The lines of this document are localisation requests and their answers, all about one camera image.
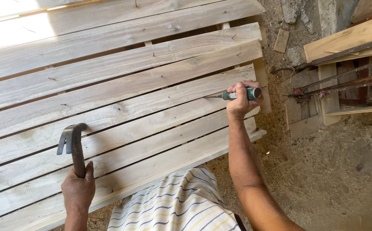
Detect grey stone chunk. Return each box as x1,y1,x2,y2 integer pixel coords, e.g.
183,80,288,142
281,0,302,24

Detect claw hammer with wooden handle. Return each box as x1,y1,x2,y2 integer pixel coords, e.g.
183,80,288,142
56,123,88,179

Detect green handled screwdriver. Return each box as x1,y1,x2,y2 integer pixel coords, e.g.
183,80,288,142
203,87,262,101

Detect wooden slatted frame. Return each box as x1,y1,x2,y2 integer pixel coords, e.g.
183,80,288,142
0,0,272,231

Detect rusty metal bar clamps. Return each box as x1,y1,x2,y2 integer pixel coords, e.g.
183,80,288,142
287,56,372,98

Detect heap of wooden offcuts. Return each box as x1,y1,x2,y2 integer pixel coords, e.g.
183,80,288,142
282,63,372,140

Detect person's right hand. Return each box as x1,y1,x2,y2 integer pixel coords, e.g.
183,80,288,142
226,80,264,121

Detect white striped shirt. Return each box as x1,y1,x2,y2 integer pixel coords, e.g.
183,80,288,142
108,165,242,231

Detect small grey stone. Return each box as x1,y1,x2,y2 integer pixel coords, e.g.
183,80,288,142
287,47,307,67

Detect person's left hand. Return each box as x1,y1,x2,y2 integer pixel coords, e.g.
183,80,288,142
61,161,96,214

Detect stack of long wooden planks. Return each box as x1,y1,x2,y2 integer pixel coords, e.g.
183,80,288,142
303,12,372,67

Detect small wooden block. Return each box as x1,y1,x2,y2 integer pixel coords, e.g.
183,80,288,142
273,29,290,54

